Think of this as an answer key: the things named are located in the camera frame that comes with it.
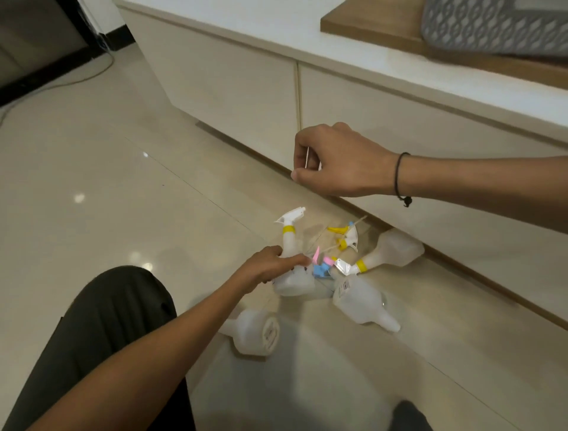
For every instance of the person's right hand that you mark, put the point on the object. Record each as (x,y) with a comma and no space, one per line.
(350,164)

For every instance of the person's left hand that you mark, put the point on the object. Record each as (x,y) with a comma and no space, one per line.
(262,266)

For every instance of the person's right thumb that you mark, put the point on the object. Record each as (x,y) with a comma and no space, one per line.
(308,177)

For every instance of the person's left fingers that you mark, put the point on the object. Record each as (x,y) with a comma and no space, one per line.
(290,262)

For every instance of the yellow collar spray bottle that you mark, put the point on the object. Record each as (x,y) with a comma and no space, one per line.
(395,251)
(290,242)

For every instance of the person's right forearm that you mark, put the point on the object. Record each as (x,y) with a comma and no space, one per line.
(483,186)

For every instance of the person's left forearm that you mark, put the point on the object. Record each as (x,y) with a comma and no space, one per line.
(146,350)

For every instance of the pink trigger spray head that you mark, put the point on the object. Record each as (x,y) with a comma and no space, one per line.
(320,257)

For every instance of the blue trigger spray head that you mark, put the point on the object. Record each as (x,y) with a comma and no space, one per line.
(320,270)

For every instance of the thin clear dip tube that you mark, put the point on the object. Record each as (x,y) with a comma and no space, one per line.
(341,231)

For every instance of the yellow trigger spray head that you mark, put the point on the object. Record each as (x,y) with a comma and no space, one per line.
(346,237)

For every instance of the white capped plastic bottle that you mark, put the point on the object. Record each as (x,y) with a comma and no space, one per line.
(359,297)

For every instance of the open labelled plastic bottle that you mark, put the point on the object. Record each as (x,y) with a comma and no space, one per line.
(255,333)

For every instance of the lying yellow collar spray bottle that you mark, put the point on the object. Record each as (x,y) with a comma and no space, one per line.
(395,251)

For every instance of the narrow white cabinet door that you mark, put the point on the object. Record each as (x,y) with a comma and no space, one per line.
(230,84)

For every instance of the white countertop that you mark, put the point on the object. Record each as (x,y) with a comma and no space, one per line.
(275,26)

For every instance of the wooden board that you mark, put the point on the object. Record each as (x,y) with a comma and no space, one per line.
(372,26)

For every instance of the person's right leg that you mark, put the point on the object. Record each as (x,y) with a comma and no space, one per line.
(410,417)

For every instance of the person's leg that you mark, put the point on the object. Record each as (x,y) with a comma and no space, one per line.
(66,346)
(410,417)

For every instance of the grey plastic basket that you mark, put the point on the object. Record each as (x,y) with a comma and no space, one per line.
(488,26)

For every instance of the person's left leg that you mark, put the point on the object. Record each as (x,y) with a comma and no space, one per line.
(66,346)

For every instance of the dark cabinet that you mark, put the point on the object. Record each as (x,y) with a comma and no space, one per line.
(40,35)

